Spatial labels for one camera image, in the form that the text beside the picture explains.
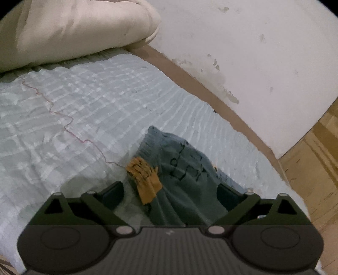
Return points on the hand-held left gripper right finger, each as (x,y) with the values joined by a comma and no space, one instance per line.
(225,193)

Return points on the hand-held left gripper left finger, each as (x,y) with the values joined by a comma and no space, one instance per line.
(114,193)

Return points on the blue orange printed pants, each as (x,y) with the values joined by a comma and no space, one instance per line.
(182,185)

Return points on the red thread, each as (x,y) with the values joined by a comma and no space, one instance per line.
(68,124)

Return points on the light blue quilted blanket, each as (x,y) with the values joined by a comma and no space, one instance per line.
(87,113)

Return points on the plywood board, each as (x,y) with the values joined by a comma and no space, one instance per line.
(314,169)

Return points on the rolled cream quilt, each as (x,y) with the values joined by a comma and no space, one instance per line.
(68,29)

